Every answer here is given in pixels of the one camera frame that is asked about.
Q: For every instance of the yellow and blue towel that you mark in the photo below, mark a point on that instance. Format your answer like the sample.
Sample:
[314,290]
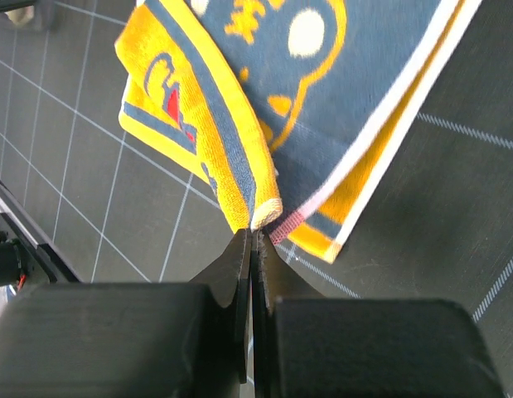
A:
[291,111]

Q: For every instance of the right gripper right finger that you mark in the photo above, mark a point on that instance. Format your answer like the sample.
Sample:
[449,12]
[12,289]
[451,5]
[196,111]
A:
[308,345]

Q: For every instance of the black grid mat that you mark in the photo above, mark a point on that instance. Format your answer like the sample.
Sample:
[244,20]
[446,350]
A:
[440,223]

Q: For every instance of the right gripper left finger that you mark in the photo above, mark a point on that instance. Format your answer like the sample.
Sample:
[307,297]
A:
[170,339]

